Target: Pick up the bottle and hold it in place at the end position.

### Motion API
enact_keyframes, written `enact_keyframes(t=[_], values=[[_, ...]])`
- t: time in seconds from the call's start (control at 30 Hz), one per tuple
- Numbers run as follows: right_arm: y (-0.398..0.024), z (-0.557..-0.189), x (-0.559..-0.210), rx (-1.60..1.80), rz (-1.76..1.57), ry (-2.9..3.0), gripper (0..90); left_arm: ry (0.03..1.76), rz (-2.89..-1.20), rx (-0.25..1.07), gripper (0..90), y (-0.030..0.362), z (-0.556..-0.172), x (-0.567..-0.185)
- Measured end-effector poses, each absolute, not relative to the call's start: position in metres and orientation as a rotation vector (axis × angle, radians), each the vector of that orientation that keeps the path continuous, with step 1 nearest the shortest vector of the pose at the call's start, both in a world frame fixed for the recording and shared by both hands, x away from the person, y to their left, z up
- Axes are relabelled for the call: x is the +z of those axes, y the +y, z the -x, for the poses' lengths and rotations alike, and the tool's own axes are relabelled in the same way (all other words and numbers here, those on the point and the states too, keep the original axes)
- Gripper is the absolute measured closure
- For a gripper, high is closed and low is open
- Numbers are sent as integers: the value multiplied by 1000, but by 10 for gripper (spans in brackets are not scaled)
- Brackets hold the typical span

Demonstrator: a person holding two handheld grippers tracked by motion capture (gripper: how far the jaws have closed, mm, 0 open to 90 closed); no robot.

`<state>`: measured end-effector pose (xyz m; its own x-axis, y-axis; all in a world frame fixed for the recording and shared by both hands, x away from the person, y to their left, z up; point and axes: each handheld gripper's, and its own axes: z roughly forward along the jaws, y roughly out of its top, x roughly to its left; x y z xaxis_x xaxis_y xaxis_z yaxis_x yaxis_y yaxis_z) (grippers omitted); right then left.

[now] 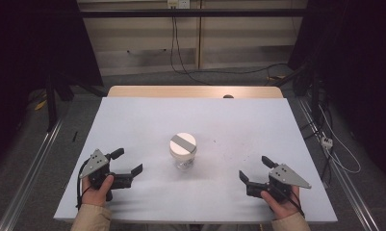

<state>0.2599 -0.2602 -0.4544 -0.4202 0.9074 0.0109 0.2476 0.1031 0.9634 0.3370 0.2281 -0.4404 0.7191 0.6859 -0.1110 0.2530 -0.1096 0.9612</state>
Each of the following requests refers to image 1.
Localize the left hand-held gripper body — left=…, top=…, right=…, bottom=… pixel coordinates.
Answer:
left=79, top=148, right=133, bottom=202

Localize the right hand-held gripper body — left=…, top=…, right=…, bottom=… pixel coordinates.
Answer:
left=245, top=163, right=312, bottom=204

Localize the clear glass jar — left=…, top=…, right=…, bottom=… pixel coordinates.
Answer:
left=172, top=154, right=196, bottom=171

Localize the person's right hand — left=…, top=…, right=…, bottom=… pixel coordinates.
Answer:
left=260, top=185, right=301, bottom=221

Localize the person's left hand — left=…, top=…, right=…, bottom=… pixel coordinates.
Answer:
left=81, top=174, right=116, bottom=208

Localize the white power strip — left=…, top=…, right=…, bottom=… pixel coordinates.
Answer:
left=321, top=136, right=334, bottom=151

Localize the white board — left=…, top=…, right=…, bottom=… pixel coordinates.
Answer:
left=53, top=96, right=339, bottom=224

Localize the yellow tape piece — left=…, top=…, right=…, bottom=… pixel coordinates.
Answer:
left=34, top=99, right=48, bottom=112

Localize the wooden table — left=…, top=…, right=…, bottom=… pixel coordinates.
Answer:
left=106, top=85, right=284, bottom=99

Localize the black curtain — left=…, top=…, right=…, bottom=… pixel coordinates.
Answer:
left=288, top=0, right=386, bottom=184
left=0, top=0, right=104, bottom=171

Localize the black horizontal metal bar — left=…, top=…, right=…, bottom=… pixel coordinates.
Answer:
left=79, top=8, right=308, bottom=18

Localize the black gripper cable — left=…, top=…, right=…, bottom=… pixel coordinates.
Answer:
left=270, top=183, right=306, bottom=218
left=75, top=158, right=92, bottom=210

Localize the aluminium floor rail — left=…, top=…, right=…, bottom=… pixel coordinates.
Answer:
left=296, top=95, right=381, bottom=231
left=0, top=117, right=65, bottom=231

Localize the white cable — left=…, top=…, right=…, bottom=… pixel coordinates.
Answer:
left=318, top=104, right=362, bottom=175

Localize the black floor cable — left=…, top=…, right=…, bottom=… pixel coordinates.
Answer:
left=187, top=62, right=291, bottom=77

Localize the black hanging cable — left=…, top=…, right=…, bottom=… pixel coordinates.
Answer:
left=169, top=15, right=212, bottom=87

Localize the white wall socket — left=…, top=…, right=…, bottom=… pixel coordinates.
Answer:
left=167, top=0, right=192, bottom=10

